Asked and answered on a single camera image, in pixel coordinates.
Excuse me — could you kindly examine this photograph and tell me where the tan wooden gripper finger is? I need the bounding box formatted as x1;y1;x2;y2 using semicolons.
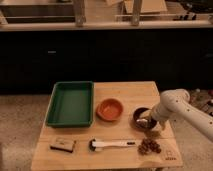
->
139;109;151;120

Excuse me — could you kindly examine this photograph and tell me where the dark brown bowl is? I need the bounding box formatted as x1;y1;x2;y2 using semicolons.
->
133;107;157;130

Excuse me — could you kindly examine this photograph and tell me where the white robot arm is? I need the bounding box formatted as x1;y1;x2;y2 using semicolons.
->
136;89;213;142

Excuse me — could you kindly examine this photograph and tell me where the green plastic tray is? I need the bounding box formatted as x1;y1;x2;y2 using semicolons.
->
46;81;94;128

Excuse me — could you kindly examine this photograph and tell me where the brown grape bunch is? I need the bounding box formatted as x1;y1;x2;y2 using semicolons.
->
138;138;161;155

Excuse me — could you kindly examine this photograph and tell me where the wooden table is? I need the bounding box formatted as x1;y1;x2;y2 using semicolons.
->
31;82;183;171

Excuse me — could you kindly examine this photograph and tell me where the orange bowl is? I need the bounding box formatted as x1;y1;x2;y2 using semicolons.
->
96;98;123;122

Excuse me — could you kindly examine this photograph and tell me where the brown wooden block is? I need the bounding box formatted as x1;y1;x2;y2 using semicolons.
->
50;137;76;153

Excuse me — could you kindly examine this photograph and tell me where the cardboard box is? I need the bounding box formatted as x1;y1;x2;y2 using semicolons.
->
124;0;167;13

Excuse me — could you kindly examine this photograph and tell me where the white handled brush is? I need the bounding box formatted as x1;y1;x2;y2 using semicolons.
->
89;139;136;151

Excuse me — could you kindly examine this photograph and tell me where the right wooden post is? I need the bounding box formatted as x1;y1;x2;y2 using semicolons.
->
131;0;143;26

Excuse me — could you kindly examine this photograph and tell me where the wooden post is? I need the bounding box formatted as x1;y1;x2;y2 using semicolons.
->
131;0;143;26
73;0;86;27

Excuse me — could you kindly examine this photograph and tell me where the left wooden post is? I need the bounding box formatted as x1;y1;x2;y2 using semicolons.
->
73;0;86;27

